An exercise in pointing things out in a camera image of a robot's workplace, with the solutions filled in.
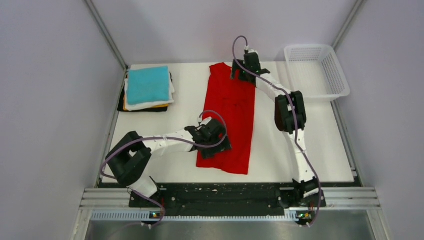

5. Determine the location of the red t shirt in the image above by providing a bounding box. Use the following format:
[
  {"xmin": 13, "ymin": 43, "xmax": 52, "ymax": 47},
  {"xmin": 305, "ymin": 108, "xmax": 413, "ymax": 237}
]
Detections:
[{"xmin": 196, "ymin": 62, "xmax": 256, "ymax": 175}]

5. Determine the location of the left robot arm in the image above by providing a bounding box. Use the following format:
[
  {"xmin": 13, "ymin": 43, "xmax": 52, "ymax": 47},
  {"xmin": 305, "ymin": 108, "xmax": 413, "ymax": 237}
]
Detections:
[{"xmin": 102, "ymin": 117, "xmax": 232, "ymax": 207}]

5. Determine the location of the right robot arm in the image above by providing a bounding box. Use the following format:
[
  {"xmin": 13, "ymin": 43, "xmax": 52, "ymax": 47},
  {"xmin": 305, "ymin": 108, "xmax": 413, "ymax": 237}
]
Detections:
[{"xmin": 230, "ymin": 50, "xmax": 323, "ymax": 206}]

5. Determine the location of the white plastic basket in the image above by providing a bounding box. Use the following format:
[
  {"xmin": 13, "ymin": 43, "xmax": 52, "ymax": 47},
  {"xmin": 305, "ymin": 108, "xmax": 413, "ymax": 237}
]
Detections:
[{"xmin": 284, "ymin": 44, "xmax": 351, "ymax": 103}]

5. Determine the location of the folded blue t shirt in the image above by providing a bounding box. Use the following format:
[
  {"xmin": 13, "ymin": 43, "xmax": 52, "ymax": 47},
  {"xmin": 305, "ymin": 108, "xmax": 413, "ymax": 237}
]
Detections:
[{"xmin": 126, "ymin": 66, "xmax": 171, "ymax": 105}]

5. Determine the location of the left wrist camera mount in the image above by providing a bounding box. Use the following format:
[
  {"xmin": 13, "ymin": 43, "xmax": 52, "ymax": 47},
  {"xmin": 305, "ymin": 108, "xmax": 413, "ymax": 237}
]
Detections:
[{"xmin": 197, "ymin": 117, "xmax": 213, "ymax": 127}]

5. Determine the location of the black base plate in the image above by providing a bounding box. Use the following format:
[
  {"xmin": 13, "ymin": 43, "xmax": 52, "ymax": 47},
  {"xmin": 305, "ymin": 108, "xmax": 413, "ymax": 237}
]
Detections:
[{"xmin": 129, "ymin": 183, "xmax": 327, "ymax": 217}]

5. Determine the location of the white cable duct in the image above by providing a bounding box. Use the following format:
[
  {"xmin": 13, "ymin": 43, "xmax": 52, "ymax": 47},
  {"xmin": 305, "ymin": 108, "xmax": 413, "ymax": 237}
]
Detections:
[{"xmin": 90, "ymin": 210, "xmax": 299, "ymax": 222}]

